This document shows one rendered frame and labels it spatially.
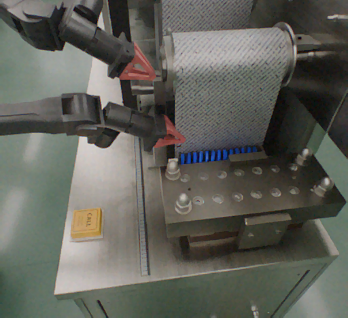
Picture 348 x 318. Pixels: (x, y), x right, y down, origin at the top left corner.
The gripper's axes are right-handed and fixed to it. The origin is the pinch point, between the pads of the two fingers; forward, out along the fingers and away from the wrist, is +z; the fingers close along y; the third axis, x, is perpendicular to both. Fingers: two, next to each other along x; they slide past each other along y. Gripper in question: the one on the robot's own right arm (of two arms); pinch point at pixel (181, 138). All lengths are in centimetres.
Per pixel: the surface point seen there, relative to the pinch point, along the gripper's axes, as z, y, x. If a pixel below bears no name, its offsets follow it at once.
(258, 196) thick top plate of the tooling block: 15.8, 15.6, 2.9
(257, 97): 9.5, 0.3, 17.8
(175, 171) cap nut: -1.3, 8.2, -3.6
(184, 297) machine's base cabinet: 13.7, 25.8, -29.8
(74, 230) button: -16.9, 12.5, -27.3
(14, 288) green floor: -20, -14, -135
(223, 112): 4.7, 0.3, 11.1
